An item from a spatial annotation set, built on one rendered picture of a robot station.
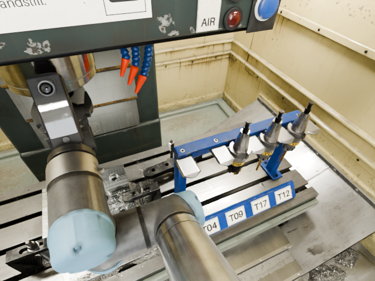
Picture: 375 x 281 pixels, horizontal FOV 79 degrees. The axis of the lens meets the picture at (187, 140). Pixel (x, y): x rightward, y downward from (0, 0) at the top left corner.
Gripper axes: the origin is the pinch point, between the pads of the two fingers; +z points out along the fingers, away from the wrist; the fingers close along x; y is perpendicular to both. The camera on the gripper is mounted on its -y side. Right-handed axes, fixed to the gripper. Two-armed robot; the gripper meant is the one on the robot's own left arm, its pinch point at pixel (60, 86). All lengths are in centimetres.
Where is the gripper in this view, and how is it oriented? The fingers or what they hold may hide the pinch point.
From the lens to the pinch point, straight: 54.8
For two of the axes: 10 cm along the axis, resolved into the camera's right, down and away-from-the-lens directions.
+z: -4.1, -6.9, 6.0
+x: 9.1, -2.7, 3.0
